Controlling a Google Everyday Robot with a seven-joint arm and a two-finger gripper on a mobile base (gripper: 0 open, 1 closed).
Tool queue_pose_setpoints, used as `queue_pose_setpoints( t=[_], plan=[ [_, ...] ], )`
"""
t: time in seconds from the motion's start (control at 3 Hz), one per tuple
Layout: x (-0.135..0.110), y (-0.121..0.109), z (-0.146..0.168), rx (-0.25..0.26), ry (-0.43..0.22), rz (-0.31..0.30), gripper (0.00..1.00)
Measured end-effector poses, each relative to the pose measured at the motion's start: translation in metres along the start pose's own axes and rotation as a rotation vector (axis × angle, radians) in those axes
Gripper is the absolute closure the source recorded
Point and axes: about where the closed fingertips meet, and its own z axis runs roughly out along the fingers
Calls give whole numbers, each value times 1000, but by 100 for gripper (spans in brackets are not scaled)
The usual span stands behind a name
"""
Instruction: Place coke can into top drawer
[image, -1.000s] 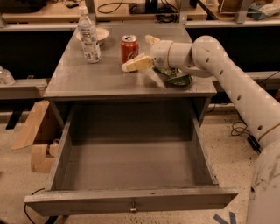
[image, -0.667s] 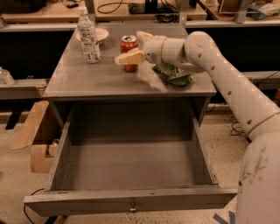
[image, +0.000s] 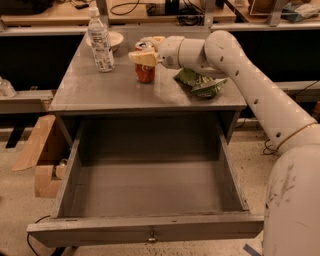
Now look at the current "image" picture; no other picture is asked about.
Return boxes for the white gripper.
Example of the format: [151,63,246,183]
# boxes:
[128,36,184,69]

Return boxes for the black floor cable right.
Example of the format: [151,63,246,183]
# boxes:
[262,138,279,156]

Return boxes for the white bowl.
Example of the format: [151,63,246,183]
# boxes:
[86,32,124,51]

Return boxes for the black floor cable left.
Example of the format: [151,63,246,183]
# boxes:
[26,215,52,256]

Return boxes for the red coke can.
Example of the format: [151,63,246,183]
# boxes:
[135,41,155,83]

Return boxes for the orange bottle right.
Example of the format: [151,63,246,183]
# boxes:
[312,101,320,123]

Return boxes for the clear plastic water bottle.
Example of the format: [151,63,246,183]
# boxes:
[88,7,115,72]

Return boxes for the green chip bag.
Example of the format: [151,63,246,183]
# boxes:
[174,68,227,98]

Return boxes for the cardboard box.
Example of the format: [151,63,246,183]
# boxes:
[12,114,69,198]

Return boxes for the black floor cable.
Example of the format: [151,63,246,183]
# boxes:
[26,215,52,256]
[262,138,279,156]

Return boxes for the metal drawer knob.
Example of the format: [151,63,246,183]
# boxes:
[147,231,157,243]

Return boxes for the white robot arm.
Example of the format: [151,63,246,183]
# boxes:
[129,30,320,256]

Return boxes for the grey cabinet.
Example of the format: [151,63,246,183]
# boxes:
[48,27,248,148]

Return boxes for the black cables on desk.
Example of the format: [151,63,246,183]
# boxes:
[110,0,205,27]

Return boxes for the clear plastic object left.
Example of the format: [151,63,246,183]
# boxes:
[0,77,17,99]

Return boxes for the open grey top drawer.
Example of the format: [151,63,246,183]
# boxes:
[27,113,263,247]

